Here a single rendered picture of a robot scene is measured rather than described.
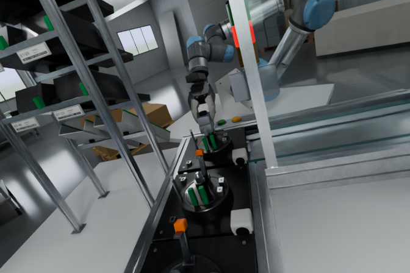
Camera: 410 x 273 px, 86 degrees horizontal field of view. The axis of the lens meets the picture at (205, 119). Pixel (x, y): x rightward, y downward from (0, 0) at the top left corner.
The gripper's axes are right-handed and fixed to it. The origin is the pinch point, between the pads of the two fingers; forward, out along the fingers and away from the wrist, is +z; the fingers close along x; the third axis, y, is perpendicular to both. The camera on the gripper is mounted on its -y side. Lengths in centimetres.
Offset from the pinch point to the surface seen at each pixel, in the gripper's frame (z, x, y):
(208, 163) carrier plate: 15.9, 0.8, 1.4
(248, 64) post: -1.9, -18.6, -23.5
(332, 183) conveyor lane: 27.3, -34.6, 3.4
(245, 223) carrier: 32.7, -11.0, -19.6
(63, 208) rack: 24, 51, -7
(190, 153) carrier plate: 10.2, 9.0, 7.6
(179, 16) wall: -799, 232, 698
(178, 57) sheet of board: -646, 294, 792
